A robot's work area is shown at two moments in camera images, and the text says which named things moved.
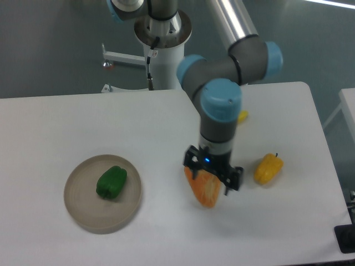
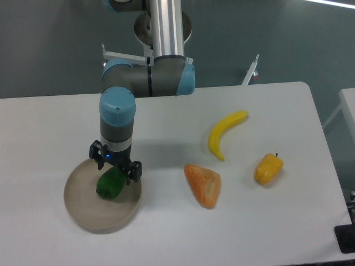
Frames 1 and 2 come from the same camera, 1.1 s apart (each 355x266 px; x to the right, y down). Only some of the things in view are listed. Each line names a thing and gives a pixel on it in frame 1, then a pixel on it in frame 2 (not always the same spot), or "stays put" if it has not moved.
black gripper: [216, 163] → [130, 170]
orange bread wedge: [206, 186] stays put
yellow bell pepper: [267, 168] stays put
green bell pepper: [111, 182] stays put
